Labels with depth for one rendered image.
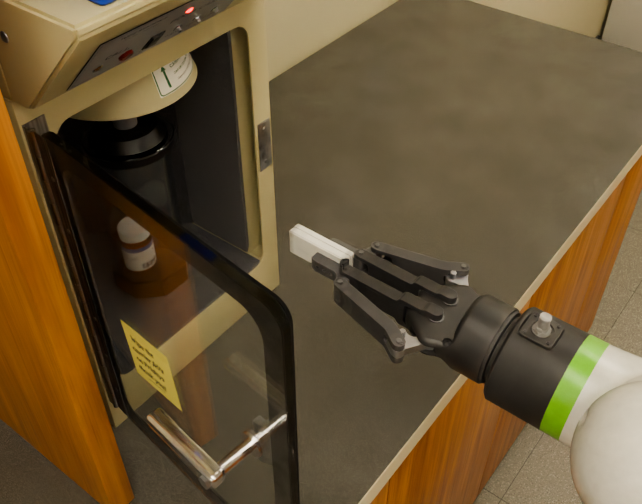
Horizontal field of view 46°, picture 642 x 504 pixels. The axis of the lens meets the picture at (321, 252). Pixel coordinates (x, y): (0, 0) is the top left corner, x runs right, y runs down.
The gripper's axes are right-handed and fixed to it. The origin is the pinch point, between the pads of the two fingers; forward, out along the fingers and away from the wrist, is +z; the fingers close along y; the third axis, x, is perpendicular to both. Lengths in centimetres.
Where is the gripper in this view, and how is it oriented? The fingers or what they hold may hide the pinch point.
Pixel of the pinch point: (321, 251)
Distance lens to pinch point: 75.1
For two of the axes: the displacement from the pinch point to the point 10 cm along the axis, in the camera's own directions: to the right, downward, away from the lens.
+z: -8.0, -4.3, 4.3
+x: -0.1, 7.1, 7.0
